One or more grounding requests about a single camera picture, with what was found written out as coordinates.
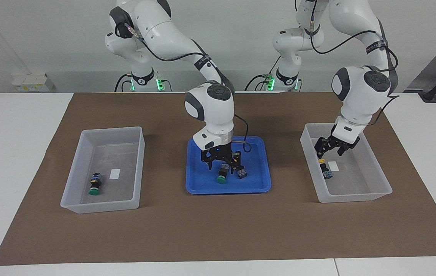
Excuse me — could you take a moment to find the white electrical outlet box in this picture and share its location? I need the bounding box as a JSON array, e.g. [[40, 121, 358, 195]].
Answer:
[[11, 73, 56, 92]]

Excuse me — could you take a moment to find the green push button switch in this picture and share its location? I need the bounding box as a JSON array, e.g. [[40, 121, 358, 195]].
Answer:
[[216, 164, 230, 184], [89, 172, 103, 196]]

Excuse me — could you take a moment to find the blue plastic tray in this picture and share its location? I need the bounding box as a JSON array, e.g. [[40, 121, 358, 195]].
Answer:
[[185, 136, 272, 195]]

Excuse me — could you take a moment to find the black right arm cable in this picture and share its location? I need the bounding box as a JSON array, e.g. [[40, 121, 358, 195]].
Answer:
[[124, 23, 251, 153]]

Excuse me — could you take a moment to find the translucent white plastic box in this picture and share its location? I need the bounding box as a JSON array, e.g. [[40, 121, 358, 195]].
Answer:
[[60, 126, 146, 214], [300, 123, 393, 204]]

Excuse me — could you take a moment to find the black base cable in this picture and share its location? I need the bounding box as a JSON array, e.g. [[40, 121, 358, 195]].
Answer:
[[244, 57, 280, 92], [114, 73, 132, 92]]

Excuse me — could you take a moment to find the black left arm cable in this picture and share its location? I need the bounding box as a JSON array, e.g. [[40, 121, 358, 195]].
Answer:
[[309, 19, 399, 125]]

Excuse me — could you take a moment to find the brown table mat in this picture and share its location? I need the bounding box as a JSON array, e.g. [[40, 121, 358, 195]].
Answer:
[[0, 92, 436, 266]]

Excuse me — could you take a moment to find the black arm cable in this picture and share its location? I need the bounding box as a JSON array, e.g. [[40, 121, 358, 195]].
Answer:
[[124, 23, 251, 153], [309, 19, 399, 125]]

